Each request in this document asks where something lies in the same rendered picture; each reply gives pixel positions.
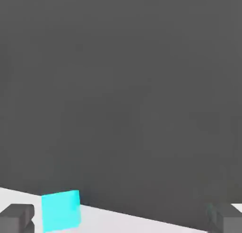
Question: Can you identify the large cyan box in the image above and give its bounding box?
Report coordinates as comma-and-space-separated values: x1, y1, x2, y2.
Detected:
41, 189, 82, 233

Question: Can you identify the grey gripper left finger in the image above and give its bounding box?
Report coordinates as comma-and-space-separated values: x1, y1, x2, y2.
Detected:
0, 203, 35, 233

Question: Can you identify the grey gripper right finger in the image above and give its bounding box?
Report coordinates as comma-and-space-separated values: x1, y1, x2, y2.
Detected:
206, 202, 242, 233

